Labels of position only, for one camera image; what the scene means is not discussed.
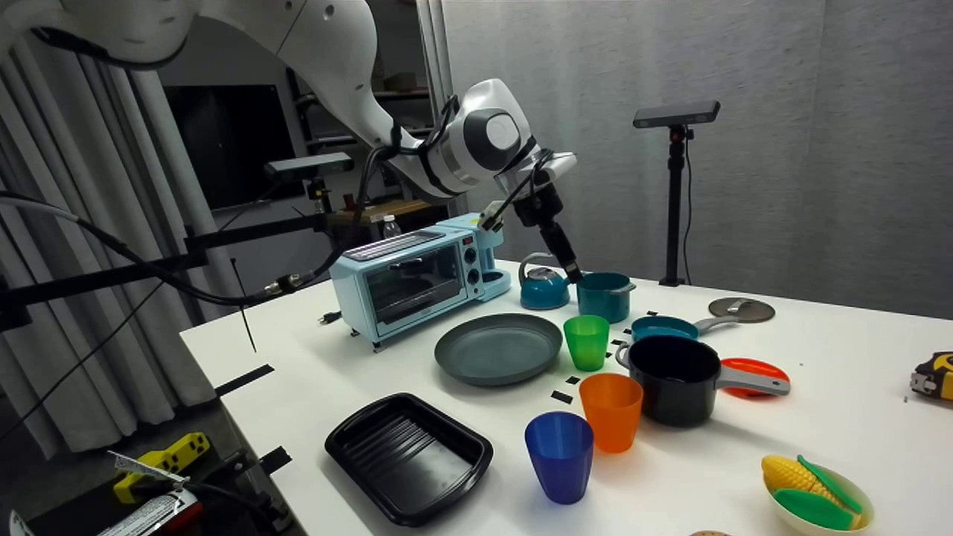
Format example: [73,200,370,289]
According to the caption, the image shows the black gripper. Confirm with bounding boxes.
[514,183,583,283]

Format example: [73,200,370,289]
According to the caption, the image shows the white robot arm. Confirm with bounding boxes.
[0,0,578,225]

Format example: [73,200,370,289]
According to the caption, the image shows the teal toy kettle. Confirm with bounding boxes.
[519,252,569,310]

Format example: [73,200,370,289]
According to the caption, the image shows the green plastic cup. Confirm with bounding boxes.
[563,316,609,371]

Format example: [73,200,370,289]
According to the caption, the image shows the small teal frying pan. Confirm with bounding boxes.
[627,316,738,341]

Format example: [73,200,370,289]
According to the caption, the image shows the grey round plate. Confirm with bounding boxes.
[434,311,563,386]

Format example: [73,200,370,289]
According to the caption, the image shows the orange plastic cup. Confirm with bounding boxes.
[581,371,644,451]

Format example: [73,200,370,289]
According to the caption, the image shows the light blue toy toaster oven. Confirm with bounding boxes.
[331,214,508,344]

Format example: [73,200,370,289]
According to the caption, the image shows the blue plastic cup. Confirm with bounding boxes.
[523,411,593,506]

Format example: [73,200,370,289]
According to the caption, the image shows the grey metal pot lid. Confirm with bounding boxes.
[709,298,773,323]

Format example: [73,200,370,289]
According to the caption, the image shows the black baking tray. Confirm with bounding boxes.
[325,393,495,527]

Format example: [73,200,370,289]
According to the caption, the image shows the bowl with toy corn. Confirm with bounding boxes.
[760,456,876,536]

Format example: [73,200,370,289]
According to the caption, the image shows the teal pot with handles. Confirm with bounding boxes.
[578,271,635,323]

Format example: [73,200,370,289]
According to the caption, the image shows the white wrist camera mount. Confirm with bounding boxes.
[480,149,578,229]

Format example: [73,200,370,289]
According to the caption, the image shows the black camera on stand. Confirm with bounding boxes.
[632,100,721,286]

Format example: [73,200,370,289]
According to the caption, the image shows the black saucepan grey handle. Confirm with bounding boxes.
[615,337,788,427]

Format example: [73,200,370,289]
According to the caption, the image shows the yellow handled tool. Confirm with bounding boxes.
[111,432,212,506]

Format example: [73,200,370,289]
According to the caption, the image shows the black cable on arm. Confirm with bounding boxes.
[0,92,469,310]

